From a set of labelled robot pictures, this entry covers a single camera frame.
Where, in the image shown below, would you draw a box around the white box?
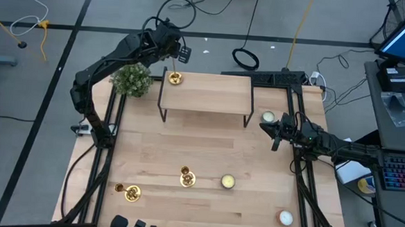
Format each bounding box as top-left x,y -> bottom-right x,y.
334,158 -> 374,186

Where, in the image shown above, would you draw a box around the rainbow backlit keyboard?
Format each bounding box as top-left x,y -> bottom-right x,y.
379,153 -> 405,193

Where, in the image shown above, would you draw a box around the black wire floor fan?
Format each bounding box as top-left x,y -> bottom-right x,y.
368,0 -> 405,52

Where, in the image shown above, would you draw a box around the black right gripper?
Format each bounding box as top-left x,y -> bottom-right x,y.
257,111 -> 307,154

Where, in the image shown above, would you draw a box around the black coiled cable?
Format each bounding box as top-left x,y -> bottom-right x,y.
230,0 -> 264,72

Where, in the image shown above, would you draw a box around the white power adapter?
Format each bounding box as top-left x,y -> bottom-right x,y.
307,70 -> 329,102

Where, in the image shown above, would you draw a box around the tall brass candlestick holder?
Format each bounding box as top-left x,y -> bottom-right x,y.
167,57 -> 185,86

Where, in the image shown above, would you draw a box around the black perforated plate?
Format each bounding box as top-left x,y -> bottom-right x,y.
219,66 -> 308,89

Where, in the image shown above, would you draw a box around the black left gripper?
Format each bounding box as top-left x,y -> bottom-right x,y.
146,19 -> 194,65

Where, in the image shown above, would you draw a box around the yellow pole black tip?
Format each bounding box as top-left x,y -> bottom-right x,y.
0,8 -> 30,49

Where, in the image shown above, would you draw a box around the artificial green plant black pot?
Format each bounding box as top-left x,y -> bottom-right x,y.
107,61 -> 155,100

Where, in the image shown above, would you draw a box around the white cable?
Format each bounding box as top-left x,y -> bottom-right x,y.
9,0 -> 51,39

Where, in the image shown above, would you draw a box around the yellow power cord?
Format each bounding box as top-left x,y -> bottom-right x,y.
35,19 -> 51,63

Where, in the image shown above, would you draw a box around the wooden riser shelf black legs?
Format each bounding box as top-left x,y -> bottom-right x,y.
155,65 -> 257,129

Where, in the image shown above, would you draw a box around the grey desk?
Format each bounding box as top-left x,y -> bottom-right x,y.
355,59 -> 405,227

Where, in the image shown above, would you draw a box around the orange patterned candle tin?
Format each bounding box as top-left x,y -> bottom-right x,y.
275,209 -> 295,227

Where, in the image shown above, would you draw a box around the black camera rig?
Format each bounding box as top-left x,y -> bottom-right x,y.
108,214 -> 173,227

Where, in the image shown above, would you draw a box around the grey white patterned candle tin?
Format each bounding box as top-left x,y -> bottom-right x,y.
259,110 -> 276,124

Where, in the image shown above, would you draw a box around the black floor cable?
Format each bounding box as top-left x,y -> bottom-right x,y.
166,0 -> 239,17
0,112 -> 37,123

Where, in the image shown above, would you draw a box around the long yellow cable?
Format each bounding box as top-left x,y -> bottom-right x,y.
284,0 -> 316,72

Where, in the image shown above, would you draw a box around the black aluminium table frame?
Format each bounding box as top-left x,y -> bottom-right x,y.
57,59 -> 356,227

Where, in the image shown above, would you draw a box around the black mini computer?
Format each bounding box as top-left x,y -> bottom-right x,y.
375,65 -> 405,94

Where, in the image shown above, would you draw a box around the clear plastic bag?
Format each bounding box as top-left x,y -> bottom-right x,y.
378,90 -> 405,128

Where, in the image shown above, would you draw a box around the black and silver clamp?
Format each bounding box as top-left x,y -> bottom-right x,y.
69,122 -> 97,137

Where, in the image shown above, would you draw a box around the dark patterned candle tin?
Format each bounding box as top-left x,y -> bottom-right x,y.
219,173 -> 236,190

